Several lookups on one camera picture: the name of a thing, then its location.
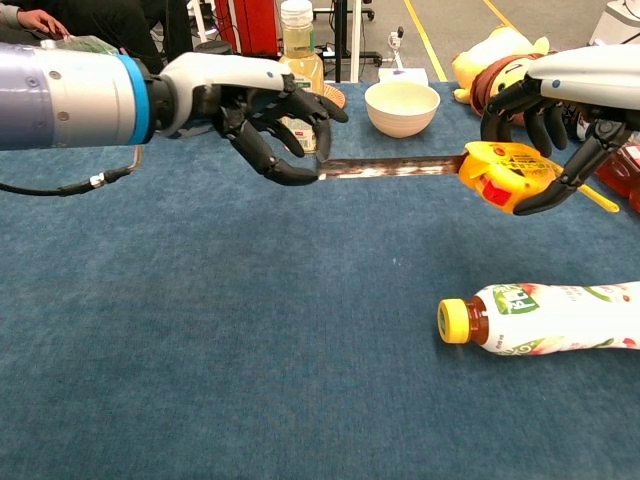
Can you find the seated person in black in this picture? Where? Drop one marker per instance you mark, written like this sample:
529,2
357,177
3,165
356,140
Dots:
140,25

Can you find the pale yellow drink bottle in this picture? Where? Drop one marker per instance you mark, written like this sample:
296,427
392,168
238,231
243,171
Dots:
300,40

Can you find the blue table mat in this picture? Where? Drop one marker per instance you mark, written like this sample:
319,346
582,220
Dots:
250,300

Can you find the small white purple box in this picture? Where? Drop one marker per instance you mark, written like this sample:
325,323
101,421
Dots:
402,76

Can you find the yellow plush doll brown hood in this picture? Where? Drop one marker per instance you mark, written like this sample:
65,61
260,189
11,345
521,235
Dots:
480,57

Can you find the clear box green tea bags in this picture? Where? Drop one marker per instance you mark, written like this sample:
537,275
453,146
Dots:
85,45

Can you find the amber squeeze bottle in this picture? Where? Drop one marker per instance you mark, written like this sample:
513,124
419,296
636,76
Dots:
622,170

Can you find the small white clamp device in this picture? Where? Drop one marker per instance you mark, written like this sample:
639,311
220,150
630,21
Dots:
396,45

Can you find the round woven coaster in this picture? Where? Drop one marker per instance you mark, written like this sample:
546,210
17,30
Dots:
336,95

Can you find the white frame post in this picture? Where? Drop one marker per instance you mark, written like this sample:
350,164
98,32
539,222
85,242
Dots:
355,40

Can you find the red cabinet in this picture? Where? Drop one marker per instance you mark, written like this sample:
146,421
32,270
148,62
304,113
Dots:
250,25

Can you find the tea bottle with yellow cap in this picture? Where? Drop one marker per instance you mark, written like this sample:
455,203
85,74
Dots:
550,320

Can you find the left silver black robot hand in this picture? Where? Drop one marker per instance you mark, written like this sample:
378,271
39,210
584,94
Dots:
220,75

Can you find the glass jar black lid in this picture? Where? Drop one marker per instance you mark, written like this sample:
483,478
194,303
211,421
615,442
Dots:
212,47

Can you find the cream bowl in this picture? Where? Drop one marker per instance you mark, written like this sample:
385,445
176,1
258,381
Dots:
402,112

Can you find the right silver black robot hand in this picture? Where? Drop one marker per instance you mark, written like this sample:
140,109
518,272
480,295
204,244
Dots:
590,75

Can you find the white machine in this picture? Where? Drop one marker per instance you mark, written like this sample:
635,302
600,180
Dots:
620,22

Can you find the yellow tape measure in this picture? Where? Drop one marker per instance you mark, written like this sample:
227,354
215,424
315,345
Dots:
492,172

